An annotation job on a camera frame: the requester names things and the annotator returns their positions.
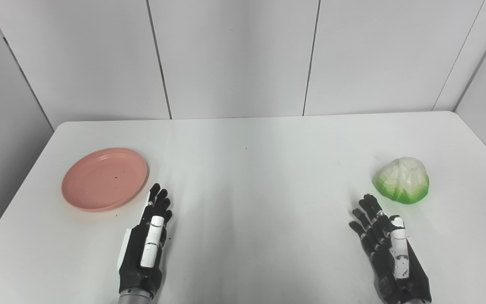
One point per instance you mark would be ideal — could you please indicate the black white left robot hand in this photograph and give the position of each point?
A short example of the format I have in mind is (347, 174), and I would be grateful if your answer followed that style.
(135, 257)

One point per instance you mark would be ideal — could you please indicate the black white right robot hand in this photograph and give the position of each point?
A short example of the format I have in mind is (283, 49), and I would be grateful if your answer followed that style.
(395, 270)

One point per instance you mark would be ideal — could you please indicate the pink round plate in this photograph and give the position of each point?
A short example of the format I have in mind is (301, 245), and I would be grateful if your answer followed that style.
(104, 179)

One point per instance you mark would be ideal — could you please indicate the green white toy cabbage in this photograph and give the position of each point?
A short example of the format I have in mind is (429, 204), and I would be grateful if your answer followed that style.
(402, 180)

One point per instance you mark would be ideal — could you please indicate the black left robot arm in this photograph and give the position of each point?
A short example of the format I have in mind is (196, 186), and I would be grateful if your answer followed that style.
(135, 299)

